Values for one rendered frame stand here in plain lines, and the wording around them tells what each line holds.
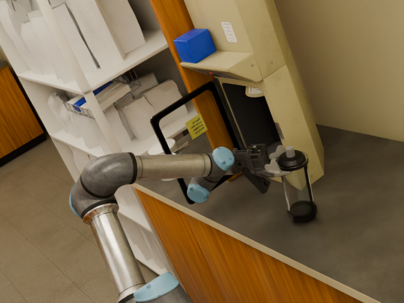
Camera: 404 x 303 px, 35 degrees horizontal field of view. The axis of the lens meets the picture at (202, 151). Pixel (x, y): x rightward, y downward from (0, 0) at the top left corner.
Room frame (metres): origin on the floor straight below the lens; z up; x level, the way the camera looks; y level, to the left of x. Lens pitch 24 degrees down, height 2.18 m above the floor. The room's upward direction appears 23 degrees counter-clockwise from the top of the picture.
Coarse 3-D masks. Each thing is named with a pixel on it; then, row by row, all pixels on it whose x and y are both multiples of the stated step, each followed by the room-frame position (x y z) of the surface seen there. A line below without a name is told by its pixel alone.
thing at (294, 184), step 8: (304, 160) 1.82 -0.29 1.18; (288, 168) 1.80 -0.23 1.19; (288, 176) 1.81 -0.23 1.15; (296, 176) 1.80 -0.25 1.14; (304, 176) 1.81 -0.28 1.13; (288, 184) 1.82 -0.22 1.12; (296, 184) 1.81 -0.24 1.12; (304, 184) 1.81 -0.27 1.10; (288, 192) 1.83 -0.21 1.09; (296, 192) 1.81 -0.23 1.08; (304, 192) 1.81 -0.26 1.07; (288, 200) 1.84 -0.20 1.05; (296, 200) 1.81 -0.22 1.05; (304, 200) 1.81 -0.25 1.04; (288, 208) 1.85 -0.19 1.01; (296, 208) 1.82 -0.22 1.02; (304, 208) 1.81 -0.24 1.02
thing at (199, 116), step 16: (208, 96) 2.30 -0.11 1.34; (176, 112) 2.23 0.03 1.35; (192, 112) 2.26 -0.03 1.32; (208, 112) 2.29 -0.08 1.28; (176, 128) 2.22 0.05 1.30; (192, 128) 2.25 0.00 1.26; (208, 128) 2.28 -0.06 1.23; (224, 128) 2.30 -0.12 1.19; (176, 144) 2.21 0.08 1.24; (192, 144) 2.24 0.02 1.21; (208, 144) 2.26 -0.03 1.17; (224, 144) 2.29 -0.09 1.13
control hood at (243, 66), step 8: (208, 56) 2.22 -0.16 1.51; (216, 56) 2.18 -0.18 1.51; (224, 56) 2.14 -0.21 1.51; (232, 56) 2.11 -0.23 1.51; (240, 56) 2.07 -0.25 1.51; (248, 56) 2.04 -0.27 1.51; (184, 64) 2.25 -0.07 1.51; (192, 64) 2.20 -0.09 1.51; (200, 64) 2.16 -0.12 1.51; (208, 64) 2.13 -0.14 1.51; (216, 64) 2.09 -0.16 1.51; (224, 64) 2.05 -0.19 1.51; (232, 64) 2.02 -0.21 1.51; (240, 64) 2.02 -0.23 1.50; (248, 64) 2.03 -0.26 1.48; (256, 64) 2.04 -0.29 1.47; (200, 72) 2.29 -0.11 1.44; (224, 72) 2.05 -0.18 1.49; (232, 72) 2.00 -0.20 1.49; (240, 72) 2.01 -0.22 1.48; (248, 72) 2.02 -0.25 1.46; (256, 72) 2.04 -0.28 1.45; (248, 80) 2.05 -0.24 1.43; (256, 80) 2.03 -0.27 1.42
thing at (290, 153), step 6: (288, 150) 1.83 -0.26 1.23; (294, 150) 1.84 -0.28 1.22; (282, 156) 1.86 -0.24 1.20; (288, 156) 1.84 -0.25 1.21; (294, 156) 1.83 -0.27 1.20; (300, 156) 1.82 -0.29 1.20; (282, 162) 1.83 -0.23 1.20; (288, 162) 1.81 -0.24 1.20; (294, 162) 1.81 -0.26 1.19; (300, 162) 1.81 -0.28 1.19
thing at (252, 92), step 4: (248, 88) 2.19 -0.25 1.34; (252, 88) 2.17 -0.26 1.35; (256, 88) 2.16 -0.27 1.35; (248, 92) 2.19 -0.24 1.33; (252, 92) 2.17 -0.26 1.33; (256, 92) 2.15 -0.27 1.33; (260, 92) 2.14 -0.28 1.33; (252, 96) 2.16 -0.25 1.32; (256, 96) 2.15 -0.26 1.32; (260, 96) 2.14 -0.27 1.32
